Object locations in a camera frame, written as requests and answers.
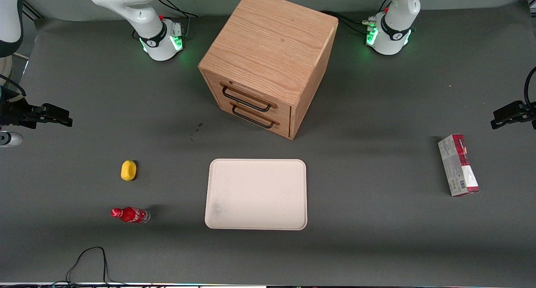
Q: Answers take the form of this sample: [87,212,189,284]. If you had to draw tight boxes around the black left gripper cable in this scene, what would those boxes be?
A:
[524,66,536,109]

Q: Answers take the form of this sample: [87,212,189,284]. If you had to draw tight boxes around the red coke bottle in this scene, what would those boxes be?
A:
[111,207,150,224]

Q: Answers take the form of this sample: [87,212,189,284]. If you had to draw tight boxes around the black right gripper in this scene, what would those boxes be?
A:
[0,96,73,128]

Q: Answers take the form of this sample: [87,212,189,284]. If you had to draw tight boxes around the black right arm base cables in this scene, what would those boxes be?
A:
[158,0,198,38]

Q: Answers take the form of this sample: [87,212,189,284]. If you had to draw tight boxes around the wooden drawer cabinet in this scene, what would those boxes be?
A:
[198,0,339,140]

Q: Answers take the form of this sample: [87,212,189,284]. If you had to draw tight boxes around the black arm base cables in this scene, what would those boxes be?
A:
[158,0,198,38]
[320,10,377,36]

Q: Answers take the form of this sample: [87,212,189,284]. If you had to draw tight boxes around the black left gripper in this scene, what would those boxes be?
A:
[491,100,536,130]

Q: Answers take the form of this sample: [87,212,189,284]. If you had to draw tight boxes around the beige plastic tray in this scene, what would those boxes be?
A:
[204,159,308,231]

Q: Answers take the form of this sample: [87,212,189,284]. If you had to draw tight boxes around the black metal drawer handle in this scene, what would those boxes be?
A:
[231,104,276,129]
[221,85,272,113]

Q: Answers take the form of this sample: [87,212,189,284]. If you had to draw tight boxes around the thin black looped cable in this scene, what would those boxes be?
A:
[66,247,126,287]

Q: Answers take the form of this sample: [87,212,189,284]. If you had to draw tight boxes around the yellow lemon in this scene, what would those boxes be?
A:
[121,160,137,182]

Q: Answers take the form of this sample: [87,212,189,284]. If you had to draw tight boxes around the red and grey carton box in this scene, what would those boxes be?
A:
[438,134,480,197]

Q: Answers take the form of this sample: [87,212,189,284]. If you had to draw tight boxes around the black left arm base cables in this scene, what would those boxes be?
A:
[320,10,377,36]

